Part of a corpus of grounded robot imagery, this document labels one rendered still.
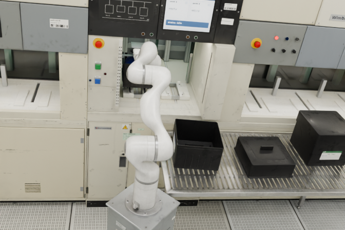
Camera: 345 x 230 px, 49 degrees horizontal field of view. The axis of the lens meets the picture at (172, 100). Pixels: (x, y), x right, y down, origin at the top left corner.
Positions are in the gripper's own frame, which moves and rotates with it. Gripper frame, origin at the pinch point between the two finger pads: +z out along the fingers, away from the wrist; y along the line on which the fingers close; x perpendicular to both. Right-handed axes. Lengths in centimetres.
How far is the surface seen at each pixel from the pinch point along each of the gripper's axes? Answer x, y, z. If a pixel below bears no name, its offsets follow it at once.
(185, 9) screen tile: 39, 21, -30
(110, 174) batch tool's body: -88, -16, -29
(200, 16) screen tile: 35, 31, -30
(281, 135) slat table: -45, 102, -36
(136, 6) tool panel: 37.7, -6.6, -30.0
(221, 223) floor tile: -121, 70, -47
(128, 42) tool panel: -21, -4, 60
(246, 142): -35, 67, -58
